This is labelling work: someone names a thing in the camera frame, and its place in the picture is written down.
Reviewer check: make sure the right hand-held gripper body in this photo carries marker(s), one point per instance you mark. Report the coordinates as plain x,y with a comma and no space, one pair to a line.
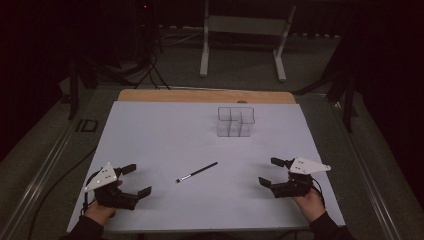
308,166

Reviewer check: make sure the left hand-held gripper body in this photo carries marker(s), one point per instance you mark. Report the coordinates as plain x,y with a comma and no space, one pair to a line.
101,176

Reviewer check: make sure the person's left hand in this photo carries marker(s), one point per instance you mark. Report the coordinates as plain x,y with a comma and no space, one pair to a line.
100,213

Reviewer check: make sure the person's right hand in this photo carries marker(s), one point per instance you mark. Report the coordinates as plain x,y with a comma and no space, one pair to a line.
311,205

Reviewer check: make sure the black pen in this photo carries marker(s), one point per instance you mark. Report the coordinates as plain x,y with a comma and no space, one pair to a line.
196,172

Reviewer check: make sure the clear acrylic organizer box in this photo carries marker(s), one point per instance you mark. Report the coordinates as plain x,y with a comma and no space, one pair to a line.
236,121

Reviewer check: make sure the white table board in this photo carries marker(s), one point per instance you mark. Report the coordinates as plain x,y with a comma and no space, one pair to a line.
186,146

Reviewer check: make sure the black stand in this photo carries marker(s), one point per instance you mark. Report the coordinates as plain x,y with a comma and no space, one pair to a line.
348,106

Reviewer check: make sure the metal floor rail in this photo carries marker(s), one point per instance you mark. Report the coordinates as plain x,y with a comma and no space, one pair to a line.
363,173
36,176

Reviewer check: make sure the white metal stand frame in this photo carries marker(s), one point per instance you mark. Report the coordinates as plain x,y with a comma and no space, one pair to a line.
245,25

